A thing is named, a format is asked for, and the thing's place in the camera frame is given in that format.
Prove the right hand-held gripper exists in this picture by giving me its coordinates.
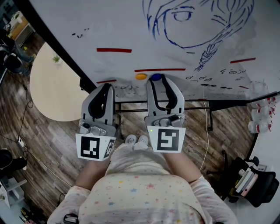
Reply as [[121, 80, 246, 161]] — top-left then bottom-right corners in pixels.
[[144, 74, 186, 154]]

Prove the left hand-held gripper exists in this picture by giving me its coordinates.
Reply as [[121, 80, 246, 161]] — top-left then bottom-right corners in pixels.
[[75, 83, 117, 162]]

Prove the person's left forearm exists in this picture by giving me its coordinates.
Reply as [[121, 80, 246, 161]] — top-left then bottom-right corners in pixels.
[[75, 158, 110, 191]]

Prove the person's right forearm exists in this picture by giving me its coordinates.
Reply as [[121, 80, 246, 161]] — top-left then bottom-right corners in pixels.
[[161, 151, 202, 184]]

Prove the person's right white shoe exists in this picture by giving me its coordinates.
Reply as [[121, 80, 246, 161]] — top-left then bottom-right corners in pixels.
[[137, 134, 150, 145]]

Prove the person's white shoe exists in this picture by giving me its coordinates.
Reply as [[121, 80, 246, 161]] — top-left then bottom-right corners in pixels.
[[124, 133, 137, 144], [137, 134, 150, 145]]

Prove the person's left white shoe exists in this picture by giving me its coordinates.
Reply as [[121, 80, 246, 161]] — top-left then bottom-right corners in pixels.
[[124, 133, 137, 144]]

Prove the beige round table black base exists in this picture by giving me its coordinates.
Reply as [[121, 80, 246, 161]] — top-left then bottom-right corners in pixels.
[[29, 41, 91, 122]]

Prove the whiteboard on black stand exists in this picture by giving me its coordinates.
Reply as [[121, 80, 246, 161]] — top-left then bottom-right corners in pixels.
[[13, 0, 280, 140]]

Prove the person's star print clothing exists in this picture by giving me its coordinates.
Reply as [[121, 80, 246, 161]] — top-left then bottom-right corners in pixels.
[[47, 143, 239, 224]]

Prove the black and white round device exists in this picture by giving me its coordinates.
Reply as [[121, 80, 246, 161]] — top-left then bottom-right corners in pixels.
[[3, 53, 24, 74]]

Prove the wooden desk with white legs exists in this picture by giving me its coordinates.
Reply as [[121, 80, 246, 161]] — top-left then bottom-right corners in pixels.
[[6, 21, 37, 47]]

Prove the white book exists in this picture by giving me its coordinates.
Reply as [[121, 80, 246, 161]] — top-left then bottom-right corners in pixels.
[[234, 169, 252, 193]]

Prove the black plastic buckle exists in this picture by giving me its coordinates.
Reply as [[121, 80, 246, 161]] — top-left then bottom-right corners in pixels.
[[63, 213, 79, 224]]

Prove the pink book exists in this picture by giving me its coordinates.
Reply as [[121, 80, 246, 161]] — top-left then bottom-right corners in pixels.
[[240, 173, 259, 197]]

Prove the plant in white pot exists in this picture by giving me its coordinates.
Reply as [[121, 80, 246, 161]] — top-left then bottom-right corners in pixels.
[[11, 11, 23, 24]]

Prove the white metal rack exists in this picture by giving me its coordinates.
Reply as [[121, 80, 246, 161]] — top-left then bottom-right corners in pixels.
[[0, 176, 28, 209]]

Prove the black mesh office chair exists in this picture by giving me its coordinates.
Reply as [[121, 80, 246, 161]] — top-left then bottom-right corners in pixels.
[[206, 150, 280, 208]]

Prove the white whiteboard cable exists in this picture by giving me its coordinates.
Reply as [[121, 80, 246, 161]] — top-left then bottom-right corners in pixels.
[[197, 87, 210, 172]]

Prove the black cable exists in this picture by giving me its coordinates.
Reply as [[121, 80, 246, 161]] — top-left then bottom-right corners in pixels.
[[0, 82, 34, 141]]

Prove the thin white cable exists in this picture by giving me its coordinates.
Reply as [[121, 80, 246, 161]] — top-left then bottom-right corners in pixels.
[[23, 146, 73, 188]]

